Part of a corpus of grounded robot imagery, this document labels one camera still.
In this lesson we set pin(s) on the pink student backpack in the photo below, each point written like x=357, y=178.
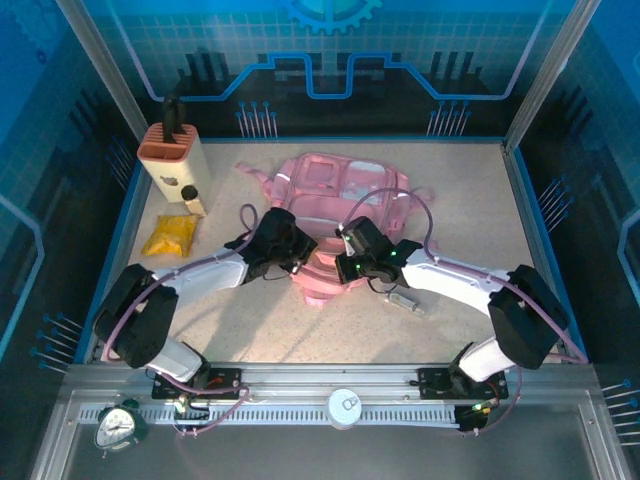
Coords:
x=320, y=200

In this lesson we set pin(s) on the clear packaged glue stick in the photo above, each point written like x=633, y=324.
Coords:
x=405, y=302

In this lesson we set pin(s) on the yellow snack bag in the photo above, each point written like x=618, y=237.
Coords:
x=170, y=235

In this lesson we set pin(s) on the cream knife block orange top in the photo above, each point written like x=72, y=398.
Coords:
x=170, y=170

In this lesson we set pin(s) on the silver tin can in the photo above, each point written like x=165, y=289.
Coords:
x=345, y=407

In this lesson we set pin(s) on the grey aluminium front platform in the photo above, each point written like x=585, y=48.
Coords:
x=320, y=450

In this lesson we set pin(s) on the small black controller board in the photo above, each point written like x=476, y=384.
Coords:
x=192, y=410
x=475, y=417

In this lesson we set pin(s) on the green alarm clock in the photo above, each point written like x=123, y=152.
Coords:
x=117, y=427

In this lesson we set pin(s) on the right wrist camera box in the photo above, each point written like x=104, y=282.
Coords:
x=351, y=242

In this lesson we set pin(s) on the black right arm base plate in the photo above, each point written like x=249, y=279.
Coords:
x=435, y=382

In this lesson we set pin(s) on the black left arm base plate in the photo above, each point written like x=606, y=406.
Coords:
x=225, y=382

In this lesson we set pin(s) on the slotted aluminium rail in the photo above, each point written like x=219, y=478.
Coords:
x=280, y=415

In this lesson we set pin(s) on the aluminium frame post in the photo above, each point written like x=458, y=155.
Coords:
x=100, y=60
x=550, y=65

